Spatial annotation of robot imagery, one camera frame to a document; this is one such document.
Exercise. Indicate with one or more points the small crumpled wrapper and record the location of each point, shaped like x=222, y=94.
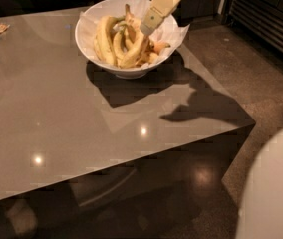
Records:
x=3, y=28

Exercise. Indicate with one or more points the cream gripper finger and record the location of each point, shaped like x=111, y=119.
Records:
x=156, y=13

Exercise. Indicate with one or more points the white paper bowl liner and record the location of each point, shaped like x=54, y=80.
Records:
x=149, y=56

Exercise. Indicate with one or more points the large yellow banana left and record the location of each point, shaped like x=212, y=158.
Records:
x=103, y=43

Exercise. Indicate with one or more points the black slatted appliance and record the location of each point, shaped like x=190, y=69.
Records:
x=262, y=17

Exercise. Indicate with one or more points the spotted yellow banana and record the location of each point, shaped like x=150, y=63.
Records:
x=140, y=42

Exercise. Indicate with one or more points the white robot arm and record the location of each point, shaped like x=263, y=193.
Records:
x=249, y=205

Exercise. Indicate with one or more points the white ceramic bowl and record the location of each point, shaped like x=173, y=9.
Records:
x=85, y=31

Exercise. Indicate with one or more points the small yellow banana middle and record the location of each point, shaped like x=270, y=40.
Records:
x=118, y=47

